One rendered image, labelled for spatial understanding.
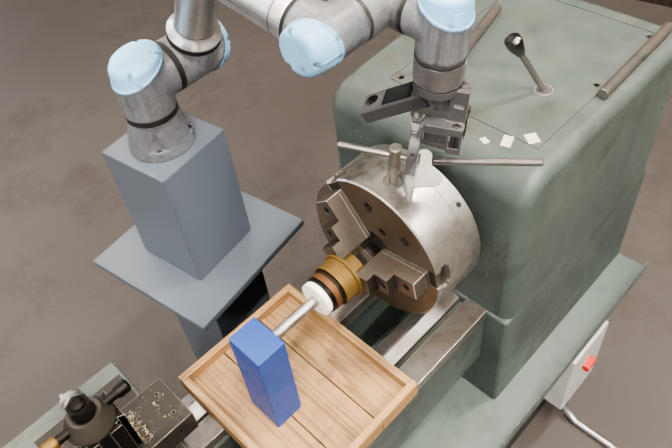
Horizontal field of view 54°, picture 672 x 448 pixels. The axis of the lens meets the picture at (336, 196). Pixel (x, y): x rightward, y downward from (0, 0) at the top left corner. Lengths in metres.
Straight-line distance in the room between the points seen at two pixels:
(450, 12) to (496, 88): 0.48
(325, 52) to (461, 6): 0.18
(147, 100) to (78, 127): 2.23
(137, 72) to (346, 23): 0.62
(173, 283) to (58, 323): 1.12
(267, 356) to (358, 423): 0.26
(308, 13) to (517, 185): 0.49
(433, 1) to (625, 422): 1.75
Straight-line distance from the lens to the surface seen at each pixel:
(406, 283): 1.18
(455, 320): 1.43
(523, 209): 1.19
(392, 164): 1.12
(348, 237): 1.22
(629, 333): 2.55
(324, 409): 1.32
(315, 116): 3.31
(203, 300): 1.68
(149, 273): 1.78
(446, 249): 1.18
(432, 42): 0.92
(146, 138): 1.49
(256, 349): 1.14
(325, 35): 0.86
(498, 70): 1.39
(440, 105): 1.01
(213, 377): 1.39
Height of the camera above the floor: 2.06
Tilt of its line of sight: 45 degrees down
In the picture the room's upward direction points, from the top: 7 degrees counter-clockwise
